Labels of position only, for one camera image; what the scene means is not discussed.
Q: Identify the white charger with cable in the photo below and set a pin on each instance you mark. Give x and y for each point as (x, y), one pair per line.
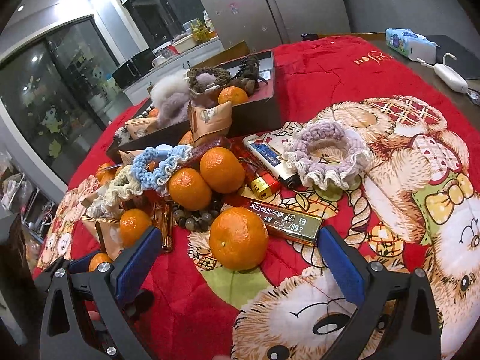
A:
(447, 74)

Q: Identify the brown snack packet in tray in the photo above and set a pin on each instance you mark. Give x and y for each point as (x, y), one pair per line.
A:
(206, 124)

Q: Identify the orange in tray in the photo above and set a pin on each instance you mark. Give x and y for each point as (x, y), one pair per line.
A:
(233, 94)

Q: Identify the black microwave oven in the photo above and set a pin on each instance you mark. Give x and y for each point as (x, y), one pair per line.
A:
(134, 69)

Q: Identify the red yellow lighter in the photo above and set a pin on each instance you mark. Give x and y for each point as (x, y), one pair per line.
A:
(261, 182)

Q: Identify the small orange far left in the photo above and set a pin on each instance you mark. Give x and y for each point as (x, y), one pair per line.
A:
(98, 259)

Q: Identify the blue knitted scrunchie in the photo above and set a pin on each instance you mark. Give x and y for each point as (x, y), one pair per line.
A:
(154, 167)

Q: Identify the glass sliding door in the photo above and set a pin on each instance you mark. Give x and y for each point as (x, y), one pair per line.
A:
(60, 92)

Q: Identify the black notebook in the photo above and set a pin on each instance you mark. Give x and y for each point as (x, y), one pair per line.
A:
(467, 64)

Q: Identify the wooden chair back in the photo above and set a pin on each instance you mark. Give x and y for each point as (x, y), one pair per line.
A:
(237, 51)

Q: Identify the black shallow tray box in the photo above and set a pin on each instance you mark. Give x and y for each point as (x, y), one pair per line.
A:
(261, 114)

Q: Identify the silver double-door refrigerator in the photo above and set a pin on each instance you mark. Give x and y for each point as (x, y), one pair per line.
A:
(264, 24)

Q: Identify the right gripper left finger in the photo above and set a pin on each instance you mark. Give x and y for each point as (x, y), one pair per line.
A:
(96, 324)

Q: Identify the white lighter with blue label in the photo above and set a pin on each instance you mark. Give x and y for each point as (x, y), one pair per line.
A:
(268, 150)

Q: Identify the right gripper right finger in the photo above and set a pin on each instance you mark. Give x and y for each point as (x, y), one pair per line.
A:
(412, 331)

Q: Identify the brown beaded scrunchie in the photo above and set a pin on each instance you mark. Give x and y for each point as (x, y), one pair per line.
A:
(247, 77)

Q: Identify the blue tissue pack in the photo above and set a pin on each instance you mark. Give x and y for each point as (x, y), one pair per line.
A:
(411, 45)

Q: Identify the large right mandarin orange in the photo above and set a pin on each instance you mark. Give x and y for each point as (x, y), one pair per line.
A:
(222, 171)

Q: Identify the white fluffy hair claw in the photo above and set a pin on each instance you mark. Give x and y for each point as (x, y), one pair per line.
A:
(171, 96)

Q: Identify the lilac knitted scrunchie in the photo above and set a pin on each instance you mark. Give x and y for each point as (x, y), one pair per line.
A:
(327, 154)

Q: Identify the white kitchen cabinet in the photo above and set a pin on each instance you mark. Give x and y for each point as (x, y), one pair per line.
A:
(137, 91)

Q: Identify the gold bar trinket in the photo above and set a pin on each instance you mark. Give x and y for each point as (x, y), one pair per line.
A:
(291, 225)

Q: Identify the cream knitted scrunchie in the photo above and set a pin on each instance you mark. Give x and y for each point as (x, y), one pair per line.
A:
(108, 200)

